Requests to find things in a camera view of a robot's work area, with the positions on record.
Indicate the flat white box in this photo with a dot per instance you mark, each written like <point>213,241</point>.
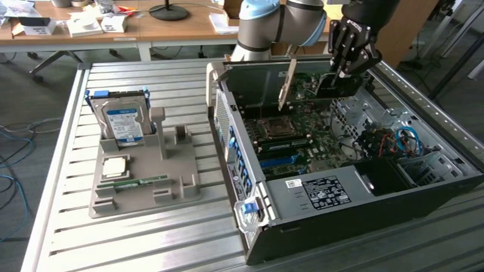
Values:
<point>81,31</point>

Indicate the long blue expansion slot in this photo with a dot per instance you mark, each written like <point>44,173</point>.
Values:
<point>277,162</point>

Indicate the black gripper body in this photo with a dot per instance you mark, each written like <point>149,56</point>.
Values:
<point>373,14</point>

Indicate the hard disk with blue carrier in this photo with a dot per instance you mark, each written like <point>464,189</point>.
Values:
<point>120,122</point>

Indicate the white box with black top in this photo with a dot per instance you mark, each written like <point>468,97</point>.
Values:
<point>37,29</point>

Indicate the wooden desk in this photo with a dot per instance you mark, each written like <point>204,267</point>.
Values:
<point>60,41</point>
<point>169,31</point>

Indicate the silver disk bay with rails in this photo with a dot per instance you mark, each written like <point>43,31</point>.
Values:
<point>427,170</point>

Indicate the wooden cabinet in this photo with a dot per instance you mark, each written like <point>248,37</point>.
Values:
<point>416,28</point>

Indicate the clear plastic bag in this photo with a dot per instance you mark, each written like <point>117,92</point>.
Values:
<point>19,10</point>

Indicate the green RAM stick with label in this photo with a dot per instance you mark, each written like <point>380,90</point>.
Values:
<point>128,184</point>

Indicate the CPU socket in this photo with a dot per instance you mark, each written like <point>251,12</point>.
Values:
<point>277,126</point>

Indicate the grey cup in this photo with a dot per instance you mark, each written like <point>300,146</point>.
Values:
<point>60,3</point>

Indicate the green motherboard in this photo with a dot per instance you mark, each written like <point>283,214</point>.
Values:
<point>328,147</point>

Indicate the white tape roll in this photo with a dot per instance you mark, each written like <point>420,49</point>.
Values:
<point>88,25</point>

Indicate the silver CPU chip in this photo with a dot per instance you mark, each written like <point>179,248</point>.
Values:
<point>113,167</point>

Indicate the open black PC case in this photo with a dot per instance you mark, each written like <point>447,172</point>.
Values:
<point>340,226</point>

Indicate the white paper stack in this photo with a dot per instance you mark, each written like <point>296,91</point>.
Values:
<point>223,25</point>

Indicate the black lamp base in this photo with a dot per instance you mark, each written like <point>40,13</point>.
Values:
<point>168,13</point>

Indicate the brown cardboard box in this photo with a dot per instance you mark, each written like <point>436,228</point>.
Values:
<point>231,10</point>

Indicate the small white labelled box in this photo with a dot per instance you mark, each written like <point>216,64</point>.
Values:
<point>113,24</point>

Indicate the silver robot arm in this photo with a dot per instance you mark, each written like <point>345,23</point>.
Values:
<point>260,25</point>

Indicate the black graphics card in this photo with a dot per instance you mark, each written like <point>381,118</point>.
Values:
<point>355,90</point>

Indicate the tan tape roll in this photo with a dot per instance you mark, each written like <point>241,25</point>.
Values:
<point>79,3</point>

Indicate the dark green RAM stick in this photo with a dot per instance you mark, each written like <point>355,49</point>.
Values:
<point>283,144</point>

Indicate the grey power supply unit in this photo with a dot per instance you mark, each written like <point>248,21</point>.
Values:
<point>287,198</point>

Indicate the grey parts rack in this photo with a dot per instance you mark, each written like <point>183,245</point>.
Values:
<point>147,170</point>

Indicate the short blue expansion slot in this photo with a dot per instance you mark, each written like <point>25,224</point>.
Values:
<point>303,170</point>

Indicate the blue case latch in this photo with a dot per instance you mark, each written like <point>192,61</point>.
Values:
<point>249,207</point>

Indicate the perforated silver disk bay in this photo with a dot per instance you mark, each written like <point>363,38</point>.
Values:
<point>351,116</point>

